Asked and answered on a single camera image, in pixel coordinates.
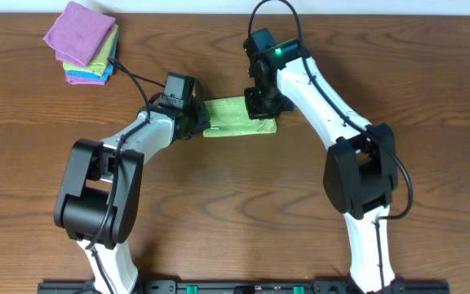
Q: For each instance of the purple folded cloth at bottom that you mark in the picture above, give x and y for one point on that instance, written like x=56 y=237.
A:
x=75 y=80

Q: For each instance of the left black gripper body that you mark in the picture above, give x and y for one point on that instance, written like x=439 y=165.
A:
x=199 y=118

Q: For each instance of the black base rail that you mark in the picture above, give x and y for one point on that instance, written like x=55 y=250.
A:
x=316 y=287

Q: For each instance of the light green folded cloth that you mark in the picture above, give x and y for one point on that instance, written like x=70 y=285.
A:
x=99 y=65

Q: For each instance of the purple folded cloth on top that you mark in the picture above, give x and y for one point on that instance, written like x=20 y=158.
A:
x=78 y=33

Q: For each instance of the blue folded cloth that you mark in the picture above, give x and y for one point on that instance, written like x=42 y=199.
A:
x=97 y=72

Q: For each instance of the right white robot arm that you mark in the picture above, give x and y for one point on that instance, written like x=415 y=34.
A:
x=359 y=175

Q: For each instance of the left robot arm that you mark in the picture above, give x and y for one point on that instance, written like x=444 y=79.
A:
x=100 y=193

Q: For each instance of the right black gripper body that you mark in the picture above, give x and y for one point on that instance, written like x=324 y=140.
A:
x=260 y=106

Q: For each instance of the green microfiber cloth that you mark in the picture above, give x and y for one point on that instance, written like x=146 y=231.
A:
x=229 y=117

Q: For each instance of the purple folded cloth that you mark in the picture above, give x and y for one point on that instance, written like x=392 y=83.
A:
x=75 y=80
x=78 y=33

